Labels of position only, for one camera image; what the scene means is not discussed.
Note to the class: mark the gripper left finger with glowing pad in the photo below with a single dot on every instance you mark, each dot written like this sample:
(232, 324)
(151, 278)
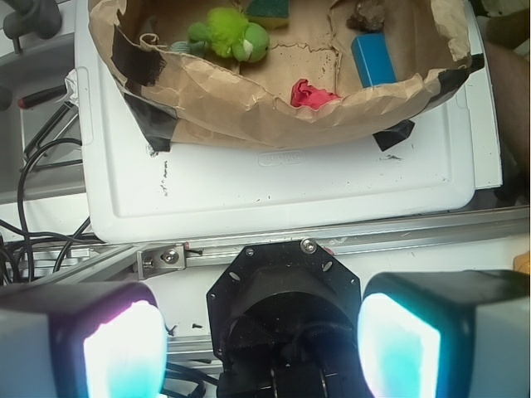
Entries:
(96, 339)

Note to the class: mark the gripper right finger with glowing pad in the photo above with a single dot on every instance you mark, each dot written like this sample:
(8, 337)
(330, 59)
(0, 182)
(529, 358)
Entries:
(446, 334)

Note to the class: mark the brown rock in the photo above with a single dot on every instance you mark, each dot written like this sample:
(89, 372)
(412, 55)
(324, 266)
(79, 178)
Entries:
(367, 16)

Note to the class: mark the blue rectangular block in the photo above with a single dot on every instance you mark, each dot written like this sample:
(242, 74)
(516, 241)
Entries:
(372, 59)

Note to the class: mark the red crumpled paper ball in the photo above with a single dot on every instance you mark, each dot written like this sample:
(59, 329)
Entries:
(305, 95)

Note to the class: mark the brown paper bag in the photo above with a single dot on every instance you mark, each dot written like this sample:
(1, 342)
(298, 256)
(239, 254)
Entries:
(225, 103)

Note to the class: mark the teal knit cloth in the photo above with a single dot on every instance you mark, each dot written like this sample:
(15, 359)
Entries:
(181, 47)

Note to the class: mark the green and yellow sponge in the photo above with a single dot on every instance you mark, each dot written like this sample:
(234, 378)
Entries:
(271, 14)

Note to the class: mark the aluminium extrusion rail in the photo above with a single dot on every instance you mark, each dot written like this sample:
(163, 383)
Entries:
(105, 261)

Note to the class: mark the metal corner bracket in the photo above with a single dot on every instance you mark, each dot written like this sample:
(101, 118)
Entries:
(155, 260)

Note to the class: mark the grey clamp handle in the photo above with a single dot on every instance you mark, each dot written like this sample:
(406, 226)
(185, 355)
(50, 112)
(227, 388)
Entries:
(42, 17)

